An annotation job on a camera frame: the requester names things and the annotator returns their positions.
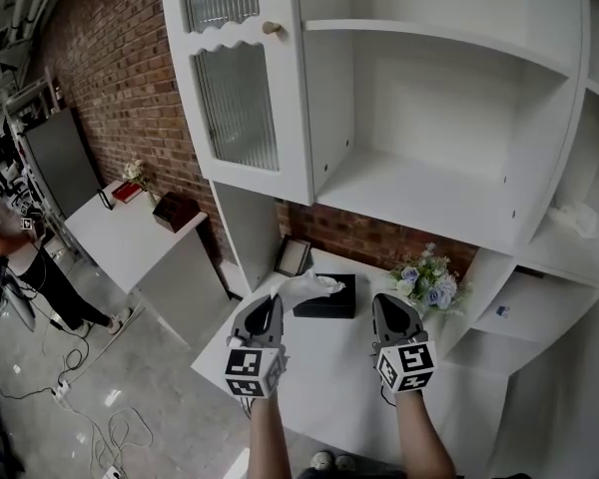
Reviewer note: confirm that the black picture frame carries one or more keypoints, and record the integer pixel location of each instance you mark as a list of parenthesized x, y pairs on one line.
[(292, 256)]

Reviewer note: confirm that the white shelf cabinet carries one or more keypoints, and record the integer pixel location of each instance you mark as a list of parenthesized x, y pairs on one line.
[(454, 133)]

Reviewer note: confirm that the red flat box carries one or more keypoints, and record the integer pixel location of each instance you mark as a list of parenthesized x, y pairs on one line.
[(126, 191)]

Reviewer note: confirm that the small black stand frame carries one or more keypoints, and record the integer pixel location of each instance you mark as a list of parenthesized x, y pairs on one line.
[(105, 198)]

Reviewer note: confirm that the blue and white flower bouquet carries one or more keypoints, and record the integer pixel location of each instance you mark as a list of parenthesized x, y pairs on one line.
[(429, 282)]

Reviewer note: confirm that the dark wooden box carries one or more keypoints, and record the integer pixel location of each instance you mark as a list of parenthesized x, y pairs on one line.
[(176, 211)]

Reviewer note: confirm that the white side table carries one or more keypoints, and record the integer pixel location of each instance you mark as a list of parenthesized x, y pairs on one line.
[(145, 257)]

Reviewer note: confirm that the metal storage rack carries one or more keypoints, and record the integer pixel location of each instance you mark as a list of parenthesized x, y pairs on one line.
[(25, 113)]

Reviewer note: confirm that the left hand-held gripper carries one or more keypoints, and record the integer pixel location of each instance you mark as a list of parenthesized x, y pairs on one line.
[(252, 367)]

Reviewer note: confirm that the person's grey shoes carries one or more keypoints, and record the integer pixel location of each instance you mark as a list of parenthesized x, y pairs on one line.
[(332, 462)]

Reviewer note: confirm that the white flowers in vase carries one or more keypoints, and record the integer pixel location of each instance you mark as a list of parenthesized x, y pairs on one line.
[(139, 173)]

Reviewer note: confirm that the white tissue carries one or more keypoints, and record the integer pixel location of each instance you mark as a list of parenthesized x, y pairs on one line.
[(304, 287)]

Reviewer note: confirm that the person's right forearm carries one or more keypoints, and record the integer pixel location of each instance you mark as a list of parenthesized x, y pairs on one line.
[(421, 437)]

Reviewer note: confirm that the ribbed glass cabinet door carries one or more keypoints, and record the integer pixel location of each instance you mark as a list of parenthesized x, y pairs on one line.
[(239, 78)]

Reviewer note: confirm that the black tissue box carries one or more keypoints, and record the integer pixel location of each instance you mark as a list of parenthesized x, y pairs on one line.
[(335, 302)]

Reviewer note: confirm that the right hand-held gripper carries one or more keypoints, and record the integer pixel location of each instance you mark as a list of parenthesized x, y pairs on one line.
[(409, 364)]

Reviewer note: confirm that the crumpled white paper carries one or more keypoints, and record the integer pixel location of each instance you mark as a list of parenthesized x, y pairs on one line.
[(576, 217)]

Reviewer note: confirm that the brass door knob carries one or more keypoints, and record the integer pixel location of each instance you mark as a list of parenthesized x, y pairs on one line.
[(271, 28)]

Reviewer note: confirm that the white power strip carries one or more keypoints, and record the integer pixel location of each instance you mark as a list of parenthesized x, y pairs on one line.
[(61, 389), (112, 473)]

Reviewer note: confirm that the person's left forearm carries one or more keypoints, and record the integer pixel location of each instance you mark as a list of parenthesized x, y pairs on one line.
[(272, 437)]

